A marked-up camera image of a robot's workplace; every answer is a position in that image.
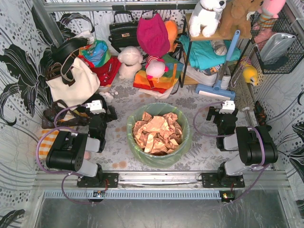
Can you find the green plastic trash bag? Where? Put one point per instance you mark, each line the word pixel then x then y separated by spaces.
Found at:
pixel 164 161

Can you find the black wire basket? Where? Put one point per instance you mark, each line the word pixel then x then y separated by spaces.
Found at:
pixel 262 31

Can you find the magenta fabric bag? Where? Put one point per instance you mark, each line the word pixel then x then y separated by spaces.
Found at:
pixel 152 36

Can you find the orange plush toy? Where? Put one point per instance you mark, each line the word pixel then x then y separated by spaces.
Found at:
pixel 172 31

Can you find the silver foil pouch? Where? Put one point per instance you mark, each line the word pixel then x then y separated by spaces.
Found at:
pixel 276 46

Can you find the brown teddy bear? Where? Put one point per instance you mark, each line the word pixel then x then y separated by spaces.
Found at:
pixel 234 17

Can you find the metal base rail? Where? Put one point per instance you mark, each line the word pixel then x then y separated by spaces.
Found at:
pixel 165 180

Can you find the brown patterned bag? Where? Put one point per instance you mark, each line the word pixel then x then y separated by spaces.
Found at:
pixel 55 116

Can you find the colourful printed cloth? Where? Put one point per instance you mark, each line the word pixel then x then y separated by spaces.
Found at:
pixel 96 54

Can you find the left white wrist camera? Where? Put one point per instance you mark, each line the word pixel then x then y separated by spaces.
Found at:
pixel 95 107

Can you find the white folded bedding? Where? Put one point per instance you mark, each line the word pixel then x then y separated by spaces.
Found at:
pixel 193 77

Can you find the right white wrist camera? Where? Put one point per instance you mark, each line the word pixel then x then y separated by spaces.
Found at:
pixel 228 107

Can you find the rainbow striped bag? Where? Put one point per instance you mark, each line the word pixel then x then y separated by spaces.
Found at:
pixel 168 80

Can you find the white canvas tote bag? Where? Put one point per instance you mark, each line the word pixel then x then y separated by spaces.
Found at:
pixel 84 85

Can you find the teal folded cloth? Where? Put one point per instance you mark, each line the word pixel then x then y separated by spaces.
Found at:
pixel 202 55

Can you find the red cloth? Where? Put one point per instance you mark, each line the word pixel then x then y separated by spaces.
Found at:
pixel 108 71

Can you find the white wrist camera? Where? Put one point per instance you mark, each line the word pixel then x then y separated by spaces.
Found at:
pixel 95 107
pixel 228 107

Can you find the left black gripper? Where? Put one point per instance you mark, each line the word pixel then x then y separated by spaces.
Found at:
pixel 96 116

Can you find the pink plush toy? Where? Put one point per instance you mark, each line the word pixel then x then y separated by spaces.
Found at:
pixel 270 9

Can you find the white husky plush dog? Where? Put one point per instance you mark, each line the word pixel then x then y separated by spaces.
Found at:
pixel 205 18

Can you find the orange checkered cloth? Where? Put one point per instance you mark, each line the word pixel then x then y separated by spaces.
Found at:
pixel 47 143

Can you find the crumpled brown paper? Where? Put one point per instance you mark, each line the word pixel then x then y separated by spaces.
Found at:
pixel 158 135

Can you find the yellow plush duck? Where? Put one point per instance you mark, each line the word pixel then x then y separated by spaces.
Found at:
pixel 249 72

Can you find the cream plush lamb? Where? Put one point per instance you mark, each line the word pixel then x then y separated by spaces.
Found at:
pixel 131 62

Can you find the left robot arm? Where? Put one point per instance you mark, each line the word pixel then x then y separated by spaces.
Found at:
pixel 68 153

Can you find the black leather handbag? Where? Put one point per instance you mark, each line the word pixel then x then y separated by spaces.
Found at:
pixel 123 34

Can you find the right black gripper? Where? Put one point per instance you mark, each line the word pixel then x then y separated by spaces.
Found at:
pixel 223 117

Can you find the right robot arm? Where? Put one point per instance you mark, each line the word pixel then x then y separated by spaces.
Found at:
pixel 254 145

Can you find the blue floor mop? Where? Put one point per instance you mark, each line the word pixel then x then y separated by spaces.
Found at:
pixel 216 91

